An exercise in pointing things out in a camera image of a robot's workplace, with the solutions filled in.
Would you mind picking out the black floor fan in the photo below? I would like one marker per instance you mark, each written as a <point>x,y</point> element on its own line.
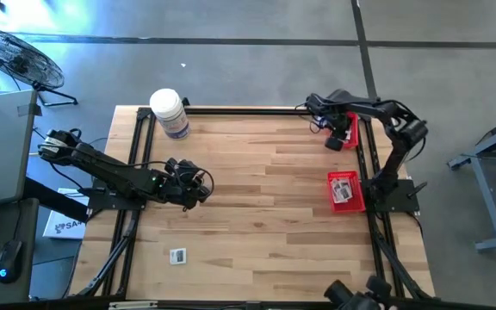
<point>17,58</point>

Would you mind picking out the black support bar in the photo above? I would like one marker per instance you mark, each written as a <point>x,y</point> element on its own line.
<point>54,198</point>

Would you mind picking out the black arched frame clamp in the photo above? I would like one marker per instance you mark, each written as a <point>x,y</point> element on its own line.
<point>185,102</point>

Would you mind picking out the white cardboard box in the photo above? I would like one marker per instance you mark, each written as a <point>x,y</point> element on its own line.
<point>65,226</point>

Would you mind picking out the white metal bracket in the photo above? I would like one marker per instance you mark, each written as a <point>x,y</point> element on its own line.
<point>132,305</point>

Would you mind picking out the grey metal table frame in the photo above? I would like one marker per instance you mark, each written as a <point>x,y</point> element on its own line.
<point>485,189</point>

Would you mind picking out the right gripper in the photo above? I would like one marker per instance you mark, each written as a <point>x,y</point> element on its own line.
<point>336,122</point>

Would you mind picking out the dark grey desk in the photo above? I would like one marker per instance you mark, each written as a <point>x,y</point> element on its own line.
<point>15,224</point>

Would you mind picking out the black computer mouse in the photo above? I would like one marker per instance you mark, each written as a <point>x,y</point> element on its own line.
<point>9,260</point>

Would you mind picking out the white BZK towelette packet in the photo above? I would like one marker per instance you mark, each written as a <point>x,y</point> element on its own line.
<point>337,184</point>
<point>339,200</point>
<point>345,191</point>
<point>177,256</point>

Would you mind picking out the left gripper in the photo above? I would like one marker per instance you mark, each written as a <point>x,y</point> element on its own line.
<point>185,185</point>

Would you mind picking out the white wipes canister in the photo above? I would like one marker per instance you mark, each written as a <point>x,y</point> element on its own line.
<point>166,105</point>

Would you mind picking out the red plastic basket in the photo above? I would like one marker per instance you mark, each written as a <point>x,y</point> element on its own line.
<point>357,194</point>
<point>353,129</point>

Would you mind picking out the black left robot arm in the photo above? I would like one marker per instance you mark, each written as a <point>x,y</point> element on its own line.
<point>110,170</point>

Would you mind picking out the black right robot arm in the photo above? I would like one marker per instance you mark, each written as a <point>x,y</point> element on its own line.
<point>403,129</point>

